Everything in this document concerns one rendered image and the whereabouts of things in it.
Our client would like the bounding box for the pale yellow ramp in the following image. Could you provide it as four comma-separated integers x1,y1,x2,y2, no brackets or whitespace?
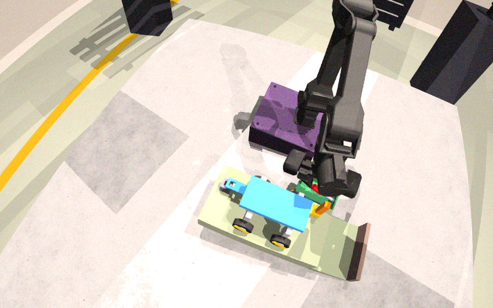
198,164,371,282

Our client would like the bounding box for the red-headed pin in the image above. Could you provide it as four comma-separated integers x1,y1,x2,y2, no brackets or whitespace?
311,184,334,202

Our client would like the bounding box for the light blue wheeled trolley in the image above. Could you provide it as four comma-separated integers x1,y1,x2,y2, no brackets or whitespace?
225,175,313,249

